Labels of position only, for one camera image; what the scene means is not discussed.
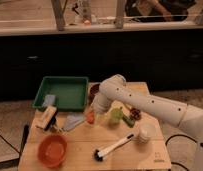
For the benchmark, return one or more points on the red apple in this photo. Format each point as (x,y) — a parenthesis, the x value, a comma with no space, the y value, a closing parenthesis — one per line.
(90,117)

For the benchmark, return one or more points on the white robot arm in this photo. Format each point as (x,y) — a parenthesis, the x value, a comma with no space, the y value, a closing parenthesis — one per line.
(186,117)

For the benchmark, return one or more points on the green plastic tray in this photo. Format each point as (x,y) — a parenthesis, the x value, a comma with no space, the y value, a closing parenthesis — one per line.
(70,93)

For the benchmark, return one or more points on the dark red bowl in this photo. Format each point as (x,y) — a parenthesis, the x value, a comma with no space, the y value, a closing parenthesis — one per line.
(93,91)

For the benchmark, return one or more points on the green pear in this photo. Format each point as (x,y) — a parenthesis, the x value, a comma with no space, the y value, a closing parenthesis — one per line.
(116,115)

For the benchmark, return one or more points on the red grape bunch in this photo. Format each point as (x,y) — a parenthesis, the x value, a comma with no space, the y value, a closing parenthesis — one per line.
(135,114)

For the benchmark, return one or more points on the grey folded cloth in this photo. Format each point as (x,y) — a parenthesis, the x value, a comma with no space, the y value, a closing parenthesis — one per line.
(72,121)

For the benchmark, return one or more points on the dark green cucumber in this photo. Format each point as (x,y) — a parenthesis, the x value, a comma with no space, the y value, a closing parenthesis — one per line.
(128,121)

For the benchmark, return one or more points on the white plastic cup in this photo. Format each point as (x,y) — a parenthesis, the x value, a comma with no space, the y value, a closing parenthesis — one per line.
(146,132)

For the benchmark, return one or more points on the wooden scrub brush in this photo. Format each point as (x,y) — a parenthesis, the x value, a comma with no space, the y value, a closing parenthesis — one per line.
(44,121)

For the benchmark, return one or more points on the orange plastic bowl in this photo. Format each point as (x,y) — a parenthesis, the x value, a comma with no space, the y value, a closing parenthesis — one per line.
(52,151)

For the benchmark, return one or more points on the white handled dish brush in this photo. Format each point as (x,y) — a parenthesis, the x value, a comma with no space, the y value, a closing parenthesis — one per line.
(100,154)

